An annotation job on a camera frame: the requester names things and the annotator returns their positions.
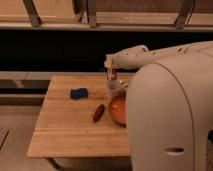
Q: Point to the orange bowl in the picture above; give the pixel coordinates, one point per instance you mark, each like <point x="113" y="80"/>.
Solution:
<point x="117" y="110"/>

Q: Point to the eraser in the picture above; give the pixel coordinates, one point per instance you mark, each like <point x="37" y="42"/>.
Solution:
<point x="112" y="74"/>

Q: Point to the wooden table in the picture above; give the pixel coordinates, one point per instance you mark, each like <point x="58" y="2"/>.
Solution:
<point x="65" y="126"/>

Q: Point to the blue and yellow sponge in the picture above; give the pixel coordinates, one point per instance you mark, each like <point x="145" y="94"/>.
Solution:
<point x="79" y="93"/>

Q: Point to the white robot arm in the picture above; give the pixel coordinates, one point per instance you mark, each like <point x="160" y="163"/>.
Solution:
<point x="169" y="104"/>

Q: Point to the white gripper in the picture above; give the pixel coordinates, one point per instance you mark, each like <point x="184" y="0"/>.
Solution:
<point x="110" y="62"/>

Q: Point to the dark red oblong object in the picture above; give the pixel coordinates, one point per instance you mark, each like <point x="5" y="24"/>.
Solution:
<point x="98" y="113"/>

